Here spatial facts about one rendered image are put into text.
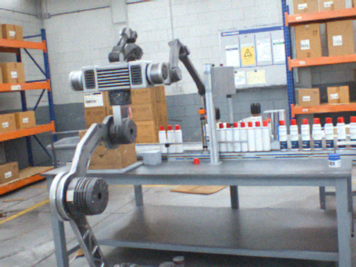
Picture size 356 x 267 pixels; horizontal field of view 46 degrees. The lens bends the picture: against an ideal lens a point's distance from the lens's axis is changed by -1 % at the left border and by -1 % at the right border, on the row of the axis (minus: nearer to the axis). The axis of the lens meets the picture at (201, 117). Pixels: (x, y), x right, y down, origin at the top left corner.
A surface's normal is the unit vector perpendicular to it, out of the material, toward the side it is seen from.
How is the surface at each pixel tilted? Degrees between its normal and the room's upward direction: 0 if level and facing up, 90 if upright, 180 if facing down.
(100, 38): 90
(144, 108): 89
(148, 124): 89
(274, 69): 90
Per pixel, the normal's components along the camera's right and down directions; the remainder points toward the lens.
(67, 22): -0.28, 0.10
